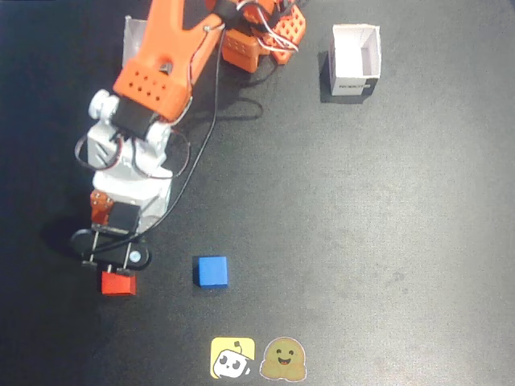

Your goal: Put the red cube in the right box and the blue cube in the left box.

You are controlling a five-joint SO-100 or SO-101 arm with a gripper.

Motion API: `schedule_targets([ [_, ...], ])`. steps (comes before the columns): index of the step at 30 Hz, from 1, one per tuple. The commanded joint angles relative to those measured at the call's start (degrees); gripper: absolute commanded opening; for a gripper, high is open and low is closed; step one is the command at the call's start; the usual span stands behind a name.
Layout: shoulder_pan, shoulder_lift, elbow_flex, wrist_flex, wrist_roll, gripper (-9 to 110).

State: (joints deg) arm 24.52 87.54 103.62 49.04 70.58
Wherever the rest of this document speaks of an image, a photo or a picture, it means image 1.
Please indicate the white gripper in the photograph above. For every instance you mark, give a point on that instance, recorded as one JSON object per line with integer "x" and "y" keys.
{"x": 122, "y": 217}

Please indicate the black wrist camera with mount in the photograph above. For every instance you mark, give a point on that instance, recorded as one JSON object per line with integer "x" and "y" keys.
{"x": 112, "y": 251}

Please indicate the white paper box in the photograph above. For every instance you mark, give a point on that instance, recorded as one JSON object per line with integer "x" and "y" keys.
{"x": 354, "y": 52}
{"x": 133, "y": 36}

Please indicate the yellow robot sticker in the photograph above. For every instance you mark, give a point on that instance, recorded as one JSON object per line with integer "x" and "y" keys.
{"x": 231, "y": 358}

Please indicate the orange and white robot arm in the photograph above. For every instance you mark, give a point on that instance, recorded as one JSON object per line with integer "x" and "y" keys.
{"x": 161, "y": 44}

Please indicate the hugging face emoji sticker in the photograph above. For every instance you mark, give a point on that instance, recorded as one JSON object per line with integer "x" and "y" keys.
{"x": 283, "y": 358}

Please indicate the red cube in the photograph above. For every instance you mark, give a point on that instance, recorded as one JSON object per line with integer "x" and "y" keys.
{"x": 118, "y": 285}

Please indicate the blue cube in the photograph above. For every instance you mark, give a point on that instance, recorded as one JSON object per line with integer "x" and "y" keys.
{"x": 213, "y": 272}

